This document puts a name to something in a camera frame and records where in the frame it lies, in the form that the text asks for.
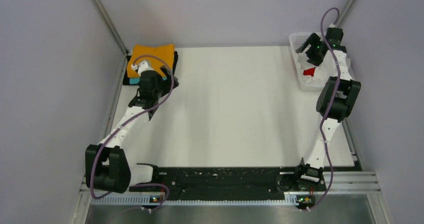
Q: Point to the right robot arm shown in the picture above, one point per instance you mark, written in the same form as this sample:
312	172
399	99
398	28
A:
334	103

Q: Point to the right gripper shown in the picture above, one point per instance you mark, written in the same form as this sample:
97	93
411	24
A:
313	40

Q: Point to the white t-shirt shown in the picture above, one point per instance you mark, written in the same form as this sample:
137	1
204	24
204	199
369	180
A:
314	78

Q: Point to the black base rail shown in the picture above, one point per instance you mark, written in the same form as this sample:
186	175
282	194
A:
229	183

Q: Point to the orange folded t-shirt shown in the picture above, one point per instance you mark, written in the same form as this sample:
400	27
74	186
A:
165	52

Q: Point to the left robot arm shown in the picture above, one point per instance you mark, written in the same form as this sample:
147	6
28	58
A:
109	166

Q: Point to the teal folded t-shirt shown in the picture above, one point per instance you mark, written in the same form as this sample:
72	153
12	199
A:
133	81

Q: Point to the white plastic basket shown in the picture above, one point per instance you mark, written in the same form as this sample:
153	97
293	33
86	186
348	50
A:
334	38

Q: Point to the white slotted cable duct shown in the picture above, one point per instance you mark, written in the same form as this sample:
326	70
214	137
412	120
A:
146	200

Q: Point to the black folded t-shirt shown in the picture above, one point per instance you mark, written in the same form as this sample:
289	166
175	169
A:
175	60

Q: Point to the red t-shirt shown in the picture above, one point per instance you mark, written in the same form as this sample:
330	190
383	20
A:
309	72

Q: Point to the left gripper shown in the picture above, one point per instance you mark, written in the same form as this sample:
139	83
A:
166	84

